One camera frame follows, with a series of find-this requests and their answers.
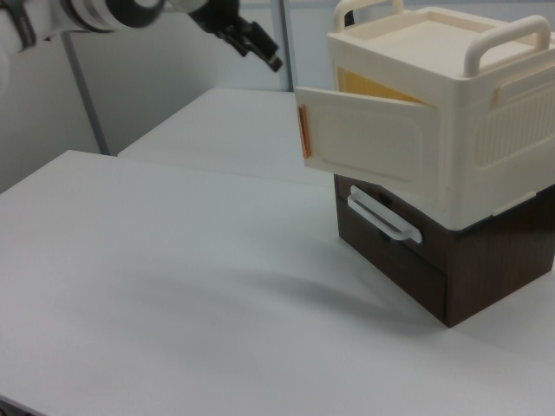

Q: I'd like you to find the dark brown wooden drawer unit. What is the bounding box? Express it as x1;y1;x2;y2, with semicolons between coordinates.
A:
332;171;555;329

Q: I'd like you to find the cream cabinet door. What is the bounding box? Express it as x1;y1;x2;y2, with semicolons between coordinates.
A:
294;85;447;205

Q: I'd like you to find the plain brown drawer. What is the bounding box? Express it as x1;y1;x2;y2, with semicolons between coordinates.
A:
336;236;450;327

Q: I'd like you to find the brown drawer with white handle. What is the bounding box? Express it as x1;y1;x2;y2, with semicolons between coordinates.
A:
335;172;450;279

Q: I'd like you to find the grey partition frame post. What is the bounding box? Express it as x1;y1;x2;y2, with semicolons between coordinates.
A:
63;30;110;156
277;0;301;94

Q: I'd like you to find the orange door handle strip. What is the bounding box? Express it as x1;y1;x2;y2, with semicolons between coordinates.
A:
297;104;314;159

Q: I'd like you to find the white drawer pull handle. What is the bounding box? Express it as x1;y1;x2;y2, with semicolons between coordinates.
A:
347;185;424;245

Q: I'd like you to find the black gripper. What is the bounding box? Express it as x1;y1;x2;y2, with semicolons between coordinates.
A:
187;0;284;74

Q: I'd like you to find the cream carry handle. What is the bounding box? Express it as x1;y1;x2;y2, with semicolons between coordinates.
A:
464;15;550;81
333;0;406;33

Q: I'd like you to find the cream plastic cabinet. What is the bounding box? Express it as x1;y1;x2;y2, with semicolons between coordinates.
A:
325;0;555;231

